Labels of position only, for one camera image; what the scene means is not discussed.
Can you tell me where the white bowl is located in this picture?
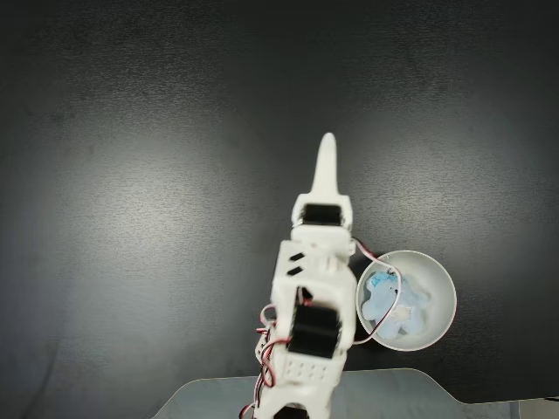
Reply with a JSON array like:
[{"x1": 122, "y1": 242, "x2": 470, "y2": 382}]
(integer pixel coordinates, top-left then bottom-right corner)
[{"x1": 355, "y1": 249, "x2": 458, "y2": 353}]

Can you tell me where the skyblue plush doll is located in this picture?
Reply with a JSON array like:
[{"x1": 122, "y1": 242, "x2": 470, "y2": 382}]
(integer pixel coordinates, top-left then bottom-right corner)
[{"x1": 361, "y1": 269, "x2": 431, "y2": 342}]

